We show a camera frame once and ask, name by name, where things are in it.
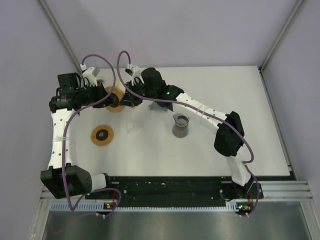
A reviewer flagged grey glass dripper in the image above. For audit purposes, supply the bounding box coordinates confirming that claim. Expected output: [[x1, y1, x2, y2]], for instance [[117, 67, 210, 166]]
[[148, 102, 168, 112]]

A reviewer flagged grey cable duct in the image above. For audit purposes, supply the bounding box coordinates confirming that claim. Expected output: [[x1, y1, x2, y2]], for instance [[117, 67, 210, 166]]
[[50, 202, 253, 212]]

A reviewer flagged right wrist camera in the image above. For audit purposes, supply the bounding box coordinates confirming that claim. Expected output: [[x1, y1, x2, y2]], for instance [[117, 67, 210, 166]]
[[125, 63, 143, 81]]

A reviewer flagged aluminium frame rail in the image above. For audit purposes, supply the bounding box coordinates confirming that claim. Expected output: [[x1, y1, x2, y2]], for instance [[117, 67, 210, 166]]
[[39, 181, 315, 201]]

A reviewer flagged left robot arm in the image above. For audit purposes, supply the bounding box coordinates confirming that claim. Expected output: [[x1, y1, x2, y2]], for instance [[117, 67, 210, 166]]
[[40, 69, 114, 199]]

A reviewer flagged clear glass carafe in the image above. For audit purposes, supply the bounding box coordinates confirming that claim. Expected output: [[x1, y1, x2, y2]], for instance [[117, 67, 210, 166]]
[[97, 79, 109, 88]]

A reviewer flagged clear glass dripper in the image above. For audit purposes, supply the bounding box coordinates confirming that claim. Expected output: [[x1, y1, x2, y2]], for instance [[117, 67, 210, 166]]
[[126, 119, 145, 135]]

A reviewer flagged grey glass carafe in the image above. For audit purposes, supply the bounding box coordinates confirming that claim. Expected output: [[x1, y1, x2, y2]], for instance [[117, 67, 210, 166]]
[[172, 113, 190, 138]]

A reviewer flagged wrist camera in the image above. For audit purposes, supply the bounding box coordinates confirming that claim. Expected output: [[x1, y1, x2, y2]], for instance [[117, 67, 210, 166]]
[[79, 63, 101, 86], [125, 63, 143, 81]]

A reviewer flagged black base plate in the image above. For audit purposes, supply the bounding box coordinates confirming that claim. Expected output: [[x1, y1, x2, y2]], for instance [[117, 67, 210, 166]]
[[84, 176, 265, 207]]

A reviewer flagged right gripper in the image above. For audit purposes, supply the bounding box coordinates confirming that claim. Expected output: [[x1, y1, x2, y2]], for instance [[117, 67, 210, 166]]
[[120, 80, 157, 108]]

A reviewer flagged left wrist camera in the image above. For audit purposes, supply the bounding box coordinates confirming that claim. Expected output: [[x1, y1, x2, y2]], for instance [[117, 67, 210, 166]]
[[79, 63, 101, 86]]

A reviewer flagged orange coffee filter box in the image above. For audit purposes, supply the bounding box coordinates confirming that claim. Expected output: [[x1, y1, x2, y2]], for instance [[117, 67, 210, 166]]
[[114, 79, 126, 95]]

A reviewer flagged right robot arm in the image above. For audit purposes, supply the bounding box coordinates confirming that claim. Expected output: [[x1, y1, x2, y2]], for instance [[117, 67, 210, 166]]
[[120, 63, 255, 198]]

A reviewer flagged wooden dripper ring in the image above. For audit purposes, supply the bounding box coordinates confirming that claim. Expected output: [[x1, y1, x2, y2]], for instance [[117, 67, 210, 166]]
[[103, 85, 126, 114], [90, 124, 116, 147]]

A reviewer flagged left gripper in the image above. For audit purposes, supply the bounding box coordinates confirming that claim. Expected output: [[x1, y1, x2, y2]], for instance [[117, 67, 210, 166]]
[[75, 81, 117, 109]]

